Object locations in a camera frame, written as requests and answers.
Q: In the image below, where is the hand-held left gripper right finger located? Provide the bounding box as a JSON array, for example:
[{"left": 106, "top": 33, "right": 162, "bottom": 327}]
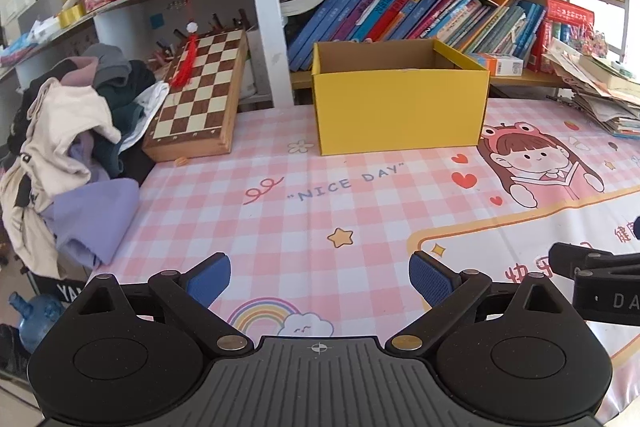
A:
[{"left": 385, "top": 250, "right": 577, "bottom": 360}]

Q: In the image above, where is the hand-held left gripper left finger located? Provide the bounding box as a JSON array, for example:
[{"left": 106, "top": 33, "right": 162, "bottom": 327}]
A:
[{"left": 70, "top": 252, "right": 254, "bottom": 360}]

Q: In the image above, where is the yellow cardboard box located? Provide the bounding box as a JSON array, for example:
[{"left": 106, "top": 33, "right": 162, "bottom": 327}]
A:
[{"left": 311, "top": 38, "right": 491, "bottom": 156}]

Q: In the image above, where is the pink checked desktop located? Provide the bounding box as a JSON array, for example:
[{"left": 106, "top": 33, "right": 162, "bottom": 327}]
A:
[{"left": 85, "top": 97, "right": 640, "bottom": 425}]

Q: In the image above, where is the lavender garment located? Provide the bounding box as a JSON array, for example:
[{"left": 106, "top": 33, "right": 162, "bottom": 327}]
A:
[{"left": 42, "top": 129, "right": 141, "bottom": 268}]

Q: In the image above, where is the stack of papers and books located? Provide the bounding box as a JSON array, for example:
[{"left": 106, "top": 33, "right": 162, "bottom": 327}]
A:
[{"left": 542, "top": 39, "right": 640, "bottom": 138}]

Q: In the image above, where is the black keyboard case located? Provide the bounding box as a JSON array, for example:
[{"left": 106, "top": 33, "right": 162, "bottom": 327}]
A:
[{"left": 27, "top": 269, "right": 91, "bottom": 308}]

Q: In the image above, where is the blue water jug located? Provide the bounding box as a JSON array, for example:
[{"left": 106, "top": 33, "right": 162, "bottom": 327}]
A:
[{"left": 9, "top": 292, "right": 68, "bottom": 355}]

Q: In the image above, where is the wooden chessboard box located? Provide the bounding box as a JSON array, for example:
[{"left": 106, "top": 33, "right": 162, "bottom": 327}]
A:
[{"left": 142, "top": 28, "right": 249, "bottom": 164}]

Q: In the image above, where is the white cloth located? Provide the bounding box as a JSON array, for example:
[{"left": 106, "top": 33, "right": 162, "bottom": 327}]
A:
[{"left": 120, "top": 82, "right": 171, "bottom": 152}]

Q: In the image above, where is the dark green garment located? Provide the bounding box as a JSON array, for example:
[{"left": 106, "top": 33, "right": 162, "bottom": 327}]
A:
[{"left": 95, "top": 59, "right": 158, "bottom": 180}]

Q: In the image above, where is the beige garment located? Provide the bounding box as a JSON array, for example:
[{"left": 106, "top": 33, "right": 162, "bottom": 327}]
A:
[{"left": 0, "top": 77, "right": 122, "bottom": 280}]

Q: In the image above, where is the orange and blue carton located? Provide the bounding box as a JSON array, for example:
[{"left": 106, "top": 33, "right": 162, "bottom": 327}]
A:
[{"left": 467, "top": 52, "right": 524, "bottom": 76}]

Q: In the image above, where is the red tassel ornament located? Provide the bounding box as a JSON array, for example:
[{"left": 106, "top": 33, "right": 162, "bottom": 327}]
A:
[{"left": 170, "top": 0, "right": 202, "bottom": 88}]

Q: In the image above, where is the red thick dictionary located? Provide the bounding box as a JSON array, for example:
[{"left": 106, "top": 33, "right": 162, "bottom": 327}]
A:
[{"left": 530, "top": 0, "right": 596, "bottom": 72}]

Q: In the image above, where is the bunch of pens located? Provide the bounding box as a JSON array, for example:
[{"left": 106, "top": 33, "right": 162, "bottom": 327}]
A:
[{"left": 150, "top": 9, "right": 251, "bottom": 68}]

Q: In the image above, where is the mauve garment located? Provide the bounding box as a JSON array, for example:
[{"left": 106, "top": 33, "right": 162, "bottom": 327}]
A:
[{"left": 60, "top": 56, "right": 98, "bottom": 86}]

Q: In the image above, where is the grey garment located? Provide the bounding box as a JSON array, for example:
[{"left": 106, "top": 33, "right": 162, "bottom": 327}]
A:
[{"left": 81, "top": 43, "right": 132, "bottom": 80}]

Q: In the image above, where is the black garment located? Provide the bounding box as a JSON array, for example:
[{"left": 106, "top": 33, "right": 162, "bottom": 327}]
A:
[{"left": 10, "top": 59, "right": 83, "bottom": 142}]

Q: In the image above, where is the row of colourful books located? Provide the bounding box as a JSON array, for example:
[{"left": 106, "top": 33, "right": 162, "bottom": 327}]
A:
[{"left": 287, "top": 0, "right": 548, "bottom": 72}]

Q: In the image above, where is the white shelf unit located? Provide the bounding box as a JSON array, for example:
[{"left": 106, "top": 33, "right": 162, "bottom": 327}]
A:
[{"left": 0, "top": 0, "right": 631, "bottom": 108}]

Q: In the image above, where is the small yellow box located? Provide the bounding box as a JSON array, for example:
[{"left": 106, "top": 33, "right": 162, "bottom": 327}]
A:
[{"left": 59, "top": 2, "right": 87, "bottom": 28}]

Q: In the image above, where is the white wall switch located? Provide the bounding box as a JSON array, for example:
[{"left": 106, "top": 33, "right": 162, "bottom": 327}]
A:
[{"left": 0, "top": 0, "right": 31, "bottom": 25}]

